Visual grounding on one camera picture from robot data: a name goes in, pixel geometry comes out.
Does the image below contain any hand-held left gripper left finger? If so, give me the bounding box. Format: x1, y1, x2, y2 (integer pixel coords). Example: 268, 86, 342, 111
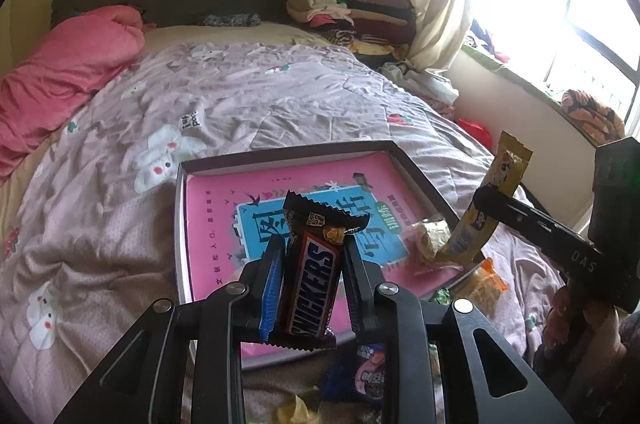
54, 234, 286, 424

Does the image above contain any blue cookie packet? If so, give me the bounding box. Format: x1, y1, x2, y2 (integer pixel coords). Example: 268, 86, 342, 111
325, 344, 388, 405

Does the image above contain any lilac printed quilt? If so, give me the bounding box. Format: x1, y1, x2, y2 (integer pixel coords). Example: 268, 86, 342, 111
0, 39, 566, 424

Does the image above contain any orange snack packet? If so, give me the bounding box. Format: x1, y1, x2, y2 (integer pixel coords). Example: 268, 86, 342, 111
457, 256, 508, 317

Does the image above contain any white crumpled cloth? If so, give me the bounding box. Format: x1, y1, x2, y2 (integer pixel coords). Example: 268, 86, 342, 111
377, 59, 458, 107

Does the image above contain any yellow stick snack packet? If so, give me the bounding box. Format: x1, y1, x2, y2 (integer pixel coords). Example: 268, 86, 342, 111
434, 130, 533, 266

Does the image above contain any yellow crinkled wrapper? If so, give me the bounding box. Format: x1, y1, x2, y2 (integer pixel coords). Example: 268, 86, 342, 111
277, 394, 323, 424

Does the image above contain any person's right hand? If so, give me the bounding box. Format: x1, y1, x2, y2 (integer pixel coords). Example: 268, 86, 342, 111
544, 286, 625, 355

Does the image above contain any pile of folded clothes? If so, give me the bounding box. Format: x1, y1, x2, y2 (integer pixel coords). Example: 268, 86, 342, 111
286, 0, 418, 70

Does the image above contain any red cloth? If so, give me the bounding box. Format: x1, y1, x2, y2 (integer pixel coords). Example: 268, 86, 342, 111
457, 119, 493, 150

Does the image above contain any pink blanket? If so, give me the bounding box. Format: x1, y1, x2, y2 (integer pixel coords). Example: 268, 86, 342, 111
0, 5, 146, 182

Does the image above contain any green snack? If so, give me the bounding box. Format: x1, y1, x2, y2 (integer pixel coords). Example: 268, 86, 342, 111
407, 216, 453, 262

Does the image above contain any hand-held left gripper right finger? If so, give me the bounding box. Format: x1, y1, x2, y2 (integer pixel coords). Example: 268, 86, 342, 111
342, 236, 576, 424

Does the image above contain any window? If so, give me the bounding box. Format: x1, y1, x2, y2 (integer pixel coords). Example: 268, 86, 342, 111
470, 0, 640, 125

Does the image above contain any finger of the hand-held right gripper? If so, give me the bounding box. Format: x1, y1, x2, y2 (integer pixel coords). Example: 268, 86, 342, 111
471, 185, 593, 266

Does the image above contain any brown chocolate bar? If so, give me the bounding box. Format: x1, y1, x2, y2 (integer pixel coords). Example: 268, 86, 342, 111
263, 190, 371, 351

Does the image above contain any person's right forearm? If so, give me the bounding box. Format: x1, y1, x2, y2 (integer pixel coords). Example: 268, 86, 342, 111
535, 309, 640, 424

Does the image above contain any dark patterned cloth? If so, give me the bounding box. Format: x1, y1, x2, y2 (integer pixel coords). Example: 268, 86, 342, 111
202, 13, 261, 27

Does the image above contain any grey tray with pink print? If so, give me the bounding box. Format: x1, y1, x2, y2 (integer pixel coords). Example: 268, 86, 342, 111
174, 140, 487, 372

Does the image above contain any orange floral cloth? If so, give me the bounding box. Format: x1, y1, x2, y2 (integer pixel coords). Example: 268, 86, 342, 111
560, 89, 626, 140

